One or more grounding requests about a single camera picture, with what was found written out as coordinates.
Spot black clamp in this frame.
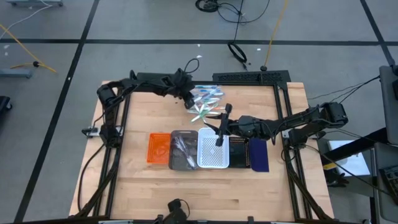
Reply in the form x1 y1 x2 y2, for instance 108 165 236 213
325 170 351 188

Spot black slanted beam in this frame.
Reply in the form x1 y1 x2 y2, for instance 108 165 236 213
320 126 389 162

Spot black aluminium table frame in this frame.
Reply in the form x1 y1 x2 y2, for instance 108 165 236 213
70 70 335 224

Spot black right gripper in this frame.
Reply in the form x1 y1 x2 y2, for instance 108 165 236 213
203 104 241 147

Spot white box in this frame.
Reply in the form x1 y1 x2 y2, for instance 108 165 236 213
326 139 371 178

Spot green packaged toothbrush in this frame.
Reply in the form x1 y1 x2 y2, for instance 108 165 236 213
198 104 210 123
187 108 218 115
190 105 208 123

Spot black looped floor cable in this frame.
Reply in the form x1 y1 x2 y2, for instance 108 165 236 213
227 0 249 71

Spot white floor cable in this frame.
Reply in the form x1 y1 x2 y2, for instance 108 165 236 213
0 0 54 40

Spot dark blue plastic lid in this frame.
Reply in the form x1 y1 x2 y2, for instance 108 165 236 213
248 138 270 173

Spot grey equipment case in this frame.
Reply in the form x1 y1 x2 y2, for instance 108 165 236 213
378 64 398 146

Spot grey desk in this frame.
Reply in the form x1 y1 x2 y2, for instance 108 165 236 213
369 141 398 224

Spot black coiled cable bundle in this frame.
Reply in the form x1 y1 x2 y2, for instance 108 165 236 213
195 0 271 25

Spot black left camera cable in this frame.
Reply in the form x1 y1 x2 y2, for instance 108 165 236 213
183 58 200 75

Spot black slotted plastic basket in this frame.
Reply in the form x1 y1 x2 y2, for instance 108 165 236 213
228 136 252 169

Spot yellow hanging power cord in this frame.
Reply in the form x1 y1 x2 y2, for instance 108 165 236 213
260 0 289 72

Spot black perforated cover panel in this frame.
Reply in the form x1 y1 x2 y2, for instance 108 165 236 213
212 70 292 84

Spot white perforated plastic basket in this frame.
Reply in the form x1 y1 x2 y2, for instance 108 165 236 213
197 126 230 169

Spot black side cables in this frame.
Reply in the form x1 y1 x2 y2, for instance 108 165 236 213
307 75 381 104

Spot yellow floor cable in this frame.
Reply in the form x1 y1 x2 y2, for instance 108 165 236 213
0 24 58 74

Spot black flat cover panel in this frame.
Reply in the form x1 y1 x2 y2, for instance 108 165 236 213
136 72 175 82

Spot black arm base cable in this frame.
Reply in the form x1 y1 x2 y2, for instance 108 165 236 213
76 143 108 215

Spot orange slotted plastic basket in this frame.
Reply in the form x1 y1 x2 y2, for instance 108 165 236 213
146 133 172 165

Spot black keyboard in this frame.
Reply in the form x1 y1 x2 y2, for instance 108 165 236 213
378 165 398 197

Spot black equipment base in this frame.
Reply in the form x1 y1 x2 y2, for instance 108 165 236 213
0 95 13 121

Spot grey translucent plastic bin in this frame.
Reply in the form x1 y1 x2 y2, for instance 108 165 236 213
168 129 200 171

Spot grey packaged toothbrush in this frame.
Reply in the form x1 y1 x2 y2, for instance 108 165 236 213
173 136 193 167
177 136 197 170

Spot grey metal base bar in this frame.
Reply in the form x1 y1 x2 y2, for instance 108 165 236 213
6 0 65 7
0 68 33 79

